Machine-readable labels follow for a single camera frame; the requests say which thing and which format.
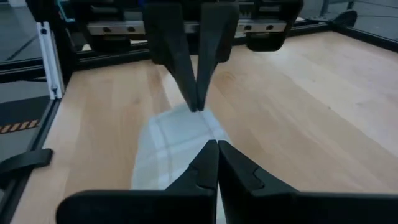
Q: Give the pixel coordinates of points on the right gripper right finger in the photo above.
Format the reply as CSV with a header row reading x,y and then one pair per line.
x,y
264,205

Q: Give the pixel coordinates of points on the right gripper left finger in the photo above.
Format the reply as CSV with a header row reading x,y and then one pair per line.
x,y
174,205

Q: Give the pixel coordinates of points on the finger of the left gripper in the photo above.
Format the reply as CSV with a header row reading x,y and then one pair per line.
x,y
174,46
214,46

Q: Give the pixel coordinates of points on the white plaid towel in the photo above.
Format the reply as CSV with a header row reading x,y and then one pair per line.
x,y
174,137

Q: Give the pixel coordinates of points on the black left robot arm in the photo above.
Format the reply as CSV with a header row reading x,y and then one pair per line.
x,y
49,18

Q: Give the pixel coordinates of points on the silver aluminium profile bar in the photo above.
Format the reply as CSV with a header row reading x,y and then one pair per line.
x,y
51,62

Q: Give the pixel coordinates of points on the black mat with orange stripes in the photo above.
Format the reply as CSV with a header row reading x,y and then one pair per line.
x,y
18,112

